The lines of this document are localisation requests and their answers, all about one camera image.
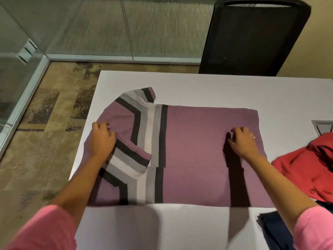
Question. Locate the person's right hand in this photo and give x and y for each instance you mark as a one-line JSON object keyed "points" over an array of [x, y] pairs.
{"points": [[243, 143]]}

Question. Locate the person's left hand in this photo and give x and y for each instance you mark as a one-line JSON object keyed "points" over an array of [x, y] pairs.
{"points": [[101, 141]]}

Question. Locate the mauve striped t-shirt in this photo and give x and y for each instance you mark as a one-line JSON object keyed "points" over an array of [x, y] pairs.
{"points": [[197, 153]]}

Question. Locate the red garment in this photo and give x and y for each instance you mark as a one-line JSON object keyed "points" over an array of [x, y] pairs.
{"points": [[309, 169]]}

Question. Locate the navy blue hoodie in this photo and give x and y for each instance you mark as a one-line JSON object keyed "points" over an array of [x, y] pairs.
{"points": [[273, 229]]}

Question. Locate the person's right forearm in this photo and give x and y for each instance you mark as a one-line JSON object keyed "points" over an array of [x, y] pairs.
{"points": [[281, 190]]}

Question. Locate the person's left forearm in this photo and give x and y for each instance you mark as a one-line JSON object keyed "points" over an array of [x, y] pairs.
{"points": [[75, 187]]}

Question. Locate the person's left pink sleeve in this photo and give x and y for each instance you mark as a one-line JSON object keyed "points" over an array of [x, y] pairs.
{"points": [[44, 229]]}

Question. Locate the person's pink sleeve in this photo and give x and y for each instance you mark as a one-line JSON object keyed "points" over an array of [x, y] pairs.
{"points": [[44, 229], [314, 226]]}

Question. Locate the person's right pink sleeve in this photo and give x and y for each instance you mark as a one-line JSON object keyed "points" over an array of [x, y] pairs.
{"points": [[314, 226]]}

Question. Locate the black mesh office chair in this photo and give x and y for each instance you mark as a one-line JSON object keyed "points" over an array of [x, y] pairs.
{"points": [[249, 36]]}

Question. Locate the metal glass door bracket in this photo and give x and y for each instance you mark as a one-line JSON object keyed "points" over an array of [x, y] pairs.
{"points": [[26, 51]]}

